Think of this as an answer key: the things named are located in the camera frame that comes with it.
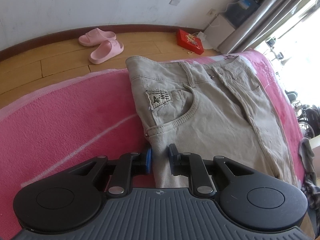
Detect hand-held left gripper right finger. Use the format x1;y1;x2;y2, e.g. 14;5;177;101
169;144;253;198

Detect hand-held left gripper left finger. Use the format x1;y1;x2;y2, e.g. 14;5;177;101
67;148;152;198

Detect beige pants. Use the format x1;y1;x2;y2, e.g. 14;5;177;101
125;55;300;189

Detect pink floral blanket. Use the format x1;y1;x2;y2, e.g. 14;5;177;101
0;50;320;235

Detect red box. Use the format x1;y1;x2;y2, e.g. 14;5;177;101
176;29;205;55

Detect pink slipper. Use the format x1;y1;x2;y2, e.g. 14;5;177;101
89;39;124;65
78;29;117;47

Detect white crumpled paper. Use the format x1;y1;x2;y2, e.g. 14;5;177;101
196;31;213;50

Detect white cabinet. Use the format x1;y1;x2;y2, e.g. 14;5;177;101
204;14;237;51

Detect grey garment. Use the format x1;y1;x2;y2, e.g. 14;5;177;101
299;137;316;188

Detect plaid shirt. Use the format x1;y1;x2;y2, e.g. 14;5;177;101
301;179;320;212

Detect wheelchair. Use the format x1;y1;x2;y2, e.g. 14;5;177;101
285;87;320;140

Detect dark box with blue label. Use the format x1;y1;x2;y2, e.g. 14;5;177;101
224;0;262;28

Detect grey curtain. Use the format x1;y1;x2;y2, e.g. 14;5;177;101
231;0;320;54

